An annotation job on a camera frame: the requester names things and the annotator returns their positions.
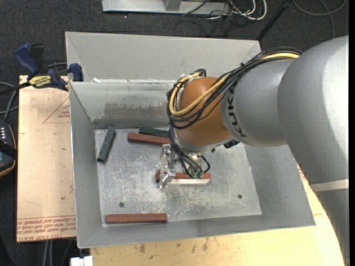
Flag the brown cardboard board, red print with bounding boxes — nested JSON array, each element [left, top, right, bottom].
[[16, 75, 77, 243]]

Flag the red-brown block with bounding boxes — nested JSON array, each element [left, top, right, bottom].
[[127, 132, 171, 146], [155, 172, 211, 186], [105, 213, 169, 224]]

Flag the dark green flat block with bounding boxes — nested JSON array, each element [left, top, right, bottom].
[[97, 125, 117, 163], [138, 126, 170, 138]]

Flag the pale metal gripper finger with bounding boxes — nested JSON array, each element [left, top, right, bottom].
[[158, 172, 176, 190], [155, 163, 169, 177]]

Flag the grey metal bin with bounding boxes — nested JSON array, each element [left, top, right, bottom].
[[65, 31, 316, 249]]

